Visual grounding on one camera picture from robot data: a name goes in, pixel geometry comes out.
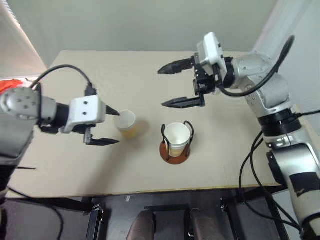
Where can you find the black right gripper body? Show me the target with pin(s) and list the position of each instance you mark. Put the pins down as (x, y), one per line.
(203, 82)

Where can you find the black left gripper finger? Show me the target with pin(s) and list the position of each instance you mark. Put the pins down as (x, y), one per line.
(112, 111)
(102, 141)

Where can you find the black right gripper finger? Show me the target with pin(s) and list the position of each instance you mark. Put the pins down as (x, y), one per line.
(186, 102)
(176, 67)

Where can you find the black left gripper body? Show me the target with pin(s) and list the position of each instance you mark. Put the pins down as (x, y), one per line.
(88, 132)

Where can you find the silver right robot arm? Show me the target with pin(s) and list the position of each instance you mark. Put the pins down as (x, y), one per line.
(271, 86)

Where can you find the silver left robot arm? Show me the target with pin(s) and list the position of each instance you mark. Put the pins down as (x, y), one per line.
(17, 101)

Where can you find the white and yellow paper cup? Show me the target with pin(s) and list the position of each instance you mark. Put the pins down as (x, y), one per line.
(177, 135)
(127, 125)

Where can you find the thin black strip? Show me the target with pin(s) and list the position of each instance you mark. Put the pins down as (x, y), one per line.
(26, 168)

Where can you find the red orange cloth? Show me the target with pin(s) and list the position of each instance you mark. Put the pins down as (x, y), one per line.
(8, 85)

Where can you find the dark rounded shape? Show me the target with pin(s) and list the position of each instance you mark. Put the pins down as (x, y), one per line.
(206, 225)
(141, 226)

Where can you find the white window blind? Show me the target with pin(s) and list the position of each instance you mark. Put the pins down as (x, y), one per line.
(17, 45)

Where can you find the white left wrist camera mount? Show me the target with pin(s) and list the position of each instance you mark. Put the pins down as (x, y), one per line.
(83, 110)

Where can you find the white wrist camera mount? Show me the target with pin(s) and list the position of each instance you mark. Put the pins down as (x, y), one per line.
(211, 51)
(83, 110)

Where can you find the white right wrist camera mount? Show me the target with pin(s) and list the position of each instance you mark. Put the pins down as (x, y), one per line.
(211, 51)

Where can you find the black metal table frame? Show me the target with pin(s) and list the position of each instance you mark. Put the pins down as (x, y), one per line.
(95, 221)

